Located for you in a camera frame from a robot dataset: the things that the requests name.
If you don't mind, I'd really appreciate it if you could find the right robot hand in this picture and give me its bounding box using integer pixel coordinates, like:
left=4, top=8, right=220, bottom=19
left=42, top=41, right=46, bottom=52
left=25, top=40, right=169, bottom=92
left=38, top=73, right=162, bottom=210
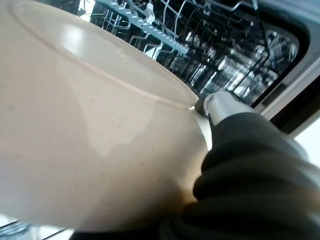
left=71, top=91, right=320, bottom=240

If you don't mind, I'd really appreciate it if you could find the cream ceramic plate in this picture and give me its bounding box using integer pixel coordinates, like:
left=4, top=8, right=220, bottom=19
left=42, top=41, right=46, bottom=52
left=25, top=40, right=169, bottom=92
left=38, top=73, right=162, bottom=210
left=0, top=0, right=210, bottom=231

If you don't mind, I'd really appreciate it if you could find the dark wire dishwasher rack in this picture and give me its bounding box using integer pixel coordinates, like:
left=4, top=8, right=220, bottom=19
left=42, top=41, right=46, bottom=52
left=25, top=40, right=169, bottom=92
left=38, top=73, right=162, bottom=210
left=74, top=0, right=301, bottom=101

